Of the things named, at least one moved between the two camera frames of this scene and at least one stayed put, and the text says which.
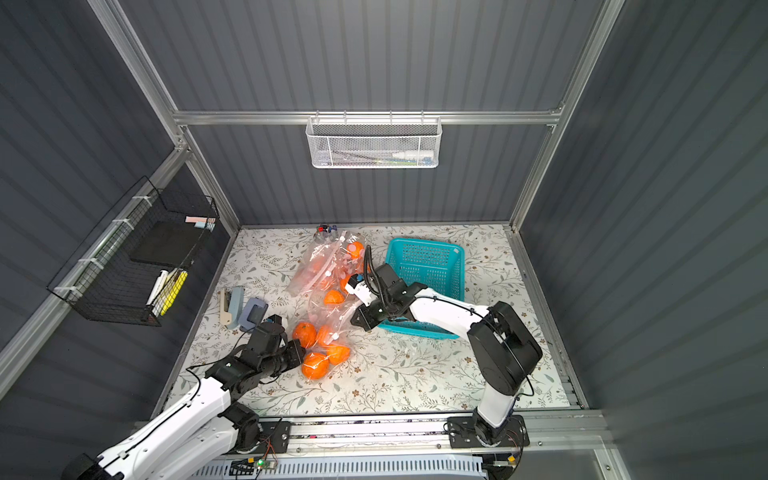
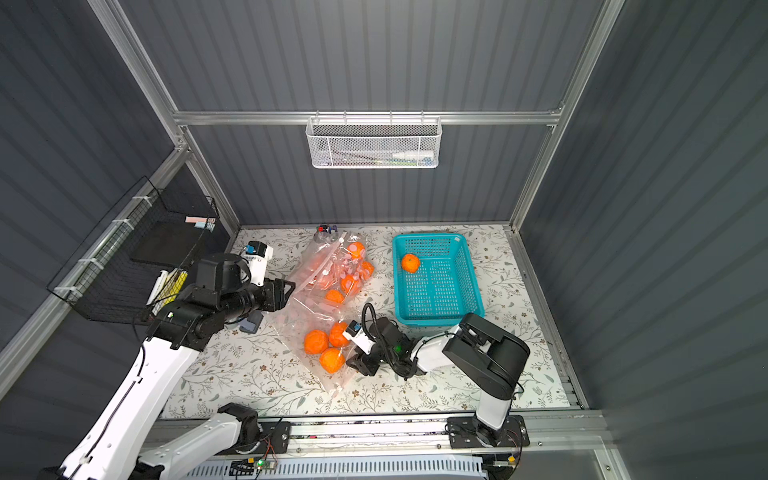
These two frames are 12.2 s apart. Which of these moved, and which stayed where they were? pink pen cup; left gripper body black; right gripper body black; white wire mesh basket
Moved: right gripper body black; left gripper body black
Stayed: white wire mesh basket; pink pen cup
